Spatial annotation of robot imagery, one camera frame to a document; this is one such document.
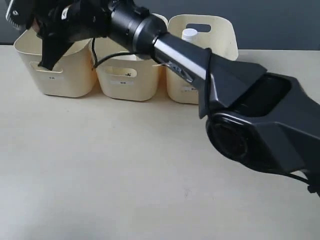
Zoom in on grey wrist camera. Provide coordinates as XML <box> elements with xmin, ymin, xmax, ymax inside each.
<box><xmin>5</xmin><ymin>0</ymin><xmax>36</xmax><ymax>30</ymax></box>

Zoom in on brown wooden cup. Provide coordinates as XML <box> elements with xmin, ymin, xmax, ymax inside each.
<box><xmin>31</xmin><ymin>18</ymin><xmax>41</xmax><ymax>33</ymax></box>

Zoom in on cream bin middle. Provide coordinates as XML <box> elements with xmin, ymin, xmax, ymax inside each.
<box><xmin>89</xmin><ymin>13</ymin><xmax>168</xmax><ymax>102</ymax></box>

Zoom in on clear plastic bottle white cap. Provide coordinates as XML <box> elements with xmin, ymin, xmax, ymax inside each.
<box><xmin>181</xmin><ymin>28</ymin><xmax>198</xmax><ymax>43</ymax></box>

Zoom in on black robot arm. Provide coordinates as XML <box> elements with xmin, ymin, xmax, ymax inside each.
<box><xmin>31</xmin><ymin>0</ymin><xmax>320</xmax><ymax>193</ymax></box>

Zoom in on cream bin left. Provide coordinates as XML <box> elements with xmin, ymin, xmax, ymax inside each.
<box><xmin>13</xmin><ymin>29</ymin><xmax>97</xmax><ymax>98</ymax></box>

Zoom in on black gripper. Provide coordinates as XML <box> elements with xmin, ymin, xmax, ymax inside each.
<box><xmin>29</xmin><ymin>0</ymin><xmax>118</xmax><ymax>70</ymax></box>

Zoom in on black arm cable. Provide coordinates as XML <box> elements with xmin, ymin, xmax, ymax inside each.
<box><xmin>90</xmin><ymin>37</ymin><xmax>136</xmax><ymax>71</ymax></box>

